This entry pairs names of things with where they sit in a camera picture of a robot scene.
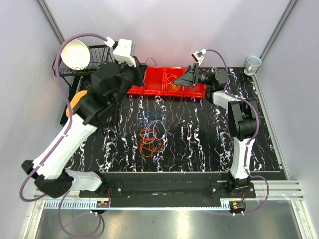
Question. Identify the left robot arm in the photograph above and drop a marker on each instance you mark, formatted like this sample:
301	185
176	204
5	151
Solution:
98	106

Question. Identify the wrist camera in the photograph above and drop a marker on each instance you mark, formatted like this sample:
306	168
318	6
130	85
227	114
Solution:
198	56
123	50

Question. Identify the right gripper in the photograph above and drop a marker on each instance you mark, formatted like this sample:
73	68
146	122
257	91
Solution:
190	77

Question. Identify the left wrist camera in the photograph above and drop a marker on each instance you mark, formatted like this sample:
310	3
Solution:
123	50

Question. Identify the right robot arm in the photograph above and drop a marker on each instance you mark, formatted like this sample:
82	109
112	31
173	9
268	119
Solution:
243	122

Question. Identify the red bin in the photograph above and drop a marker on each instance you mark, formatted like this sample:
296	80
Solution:
196	91
136	90
169	88
154	81

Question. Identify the white bowl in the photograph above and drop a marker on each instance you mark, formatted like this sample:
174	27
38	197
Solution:
76	55

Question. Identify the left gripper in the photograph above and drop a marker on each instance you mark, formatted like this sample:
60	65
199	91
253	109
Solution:
139	70

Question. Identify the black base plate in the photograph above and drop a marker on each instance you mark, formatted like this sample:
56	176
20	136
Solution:
195	190

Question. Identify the light blue mug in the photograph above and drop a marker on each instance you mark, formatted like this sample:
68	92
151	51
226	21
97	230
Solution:
252	65

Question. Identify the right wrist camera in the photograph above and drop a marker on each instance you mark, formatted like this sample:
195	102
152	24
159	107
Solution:
198	56

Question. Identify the black wire dish rack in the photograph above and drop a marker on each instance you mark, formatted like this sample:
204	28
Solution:
100	54

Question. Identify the woven bamboo tray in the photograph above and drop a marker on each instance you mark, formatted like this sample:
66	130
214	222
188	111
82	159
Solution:
75	100

